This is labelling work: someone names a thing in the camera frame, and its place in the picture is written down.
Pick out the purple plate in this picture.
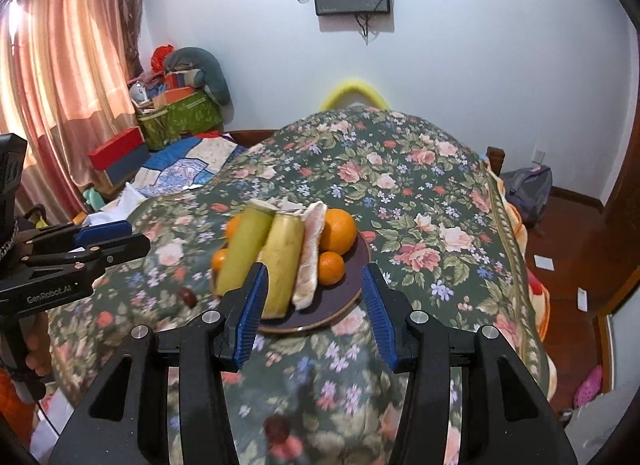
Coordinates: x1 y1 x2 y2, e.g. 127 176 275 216
257 227 372 335

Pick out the person's left hand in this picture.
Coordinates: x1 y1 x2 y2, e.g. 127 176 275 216
24 312 55 388

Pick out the patchwork quilt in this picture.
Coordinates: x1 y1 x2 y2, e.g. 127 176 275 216
132 132 246 199

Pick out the yellow hoop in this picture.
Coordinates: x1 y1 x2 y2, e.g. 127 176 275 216
320 77 391 110

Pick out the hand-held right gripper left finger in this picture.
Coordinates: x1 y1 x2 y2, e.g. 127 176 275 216
47 262 271 465

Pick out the floral blanket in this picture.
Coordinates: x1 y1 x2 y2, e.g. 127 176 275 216
30 102 551 465

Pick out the pink slipper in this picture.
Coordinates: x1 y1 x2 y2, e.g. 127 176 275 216
573 365 604 409

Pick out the large pomelo segment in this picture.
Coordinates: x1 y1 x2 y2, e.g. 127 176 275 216
291 201 328 310

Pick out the blue grey box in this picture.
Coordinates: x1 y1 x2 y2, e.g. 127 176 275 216
102 155 151 192

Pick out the small pomelo piece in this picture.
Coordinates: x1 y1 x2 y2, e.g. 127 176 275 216
272 197 306 216

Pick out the large plain orange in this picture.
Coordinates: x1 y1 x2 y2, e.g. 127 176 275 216
319 209 359 255

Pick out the grey plush pillow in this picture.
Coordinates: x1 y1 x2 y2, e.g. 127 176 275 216
164 47 232 106

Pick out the red bag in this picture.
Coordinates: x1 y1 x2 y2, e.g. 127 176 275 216
151 45 177 74

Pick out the teal cloth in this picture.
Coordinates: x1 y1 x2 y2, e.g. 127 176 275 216
82 187 109 212

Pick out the green gift bag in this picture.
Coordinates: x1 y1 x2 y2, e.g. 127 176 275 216
136 90 224 150

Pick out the yellow-green banana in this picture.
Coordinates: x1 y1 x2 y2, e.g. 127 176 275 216
215 199 277 298

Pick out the red box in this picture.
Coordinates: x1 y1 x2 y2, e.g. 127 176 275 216
89 127 150 170

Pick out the brown patterned curtain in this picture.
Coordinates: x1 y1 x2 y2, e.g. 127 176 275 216
117 0 162 83

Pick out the peach curtain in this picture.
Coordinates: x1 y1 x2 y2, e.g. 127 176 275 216
0 0 136 218

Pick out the grey backpack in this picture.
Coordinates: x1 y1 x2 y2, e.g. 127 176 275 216
500 166 554 226

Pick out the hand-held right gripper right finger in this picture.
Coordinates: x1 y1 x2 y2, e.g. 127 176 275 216
361 262 578 465

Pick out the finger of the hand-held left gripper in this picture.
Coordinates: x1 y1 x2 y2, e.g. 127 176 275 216
27 234 152 272
74 221 133 249

